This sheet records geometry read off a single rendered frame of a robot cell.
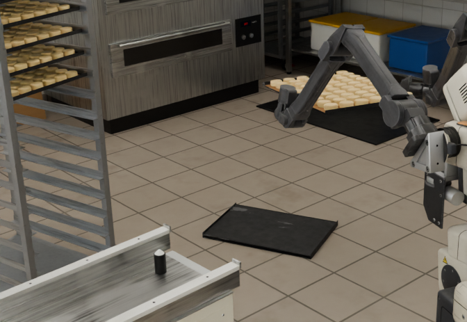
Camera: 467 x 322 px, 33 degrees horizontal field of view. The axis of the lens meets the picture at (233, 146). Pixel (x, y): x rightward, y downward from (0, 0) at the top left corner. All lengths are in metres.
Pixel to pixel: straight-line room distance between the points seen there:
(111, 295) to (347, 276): 1.90
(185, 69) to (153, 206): 1.68
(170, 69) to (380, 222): 2.24
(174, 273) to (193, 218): 2.23
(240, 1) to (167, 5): 0.69
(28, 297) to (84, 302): 0.14
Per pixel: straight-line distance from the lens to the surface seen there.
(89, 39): 3.26
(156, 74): 5.79
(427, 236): 4.19
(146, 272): 2.15
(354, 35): 2.48
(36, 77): 3.26
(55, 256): 3.79
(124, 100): 5.67
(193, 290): 1.95
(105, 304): 2.03
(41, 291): 2.06
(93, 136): 3.39
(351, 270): 3.84
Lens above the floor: 1.90
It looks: 21 degrees down
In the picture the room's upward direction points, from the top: 2 degrees counter-clockwise
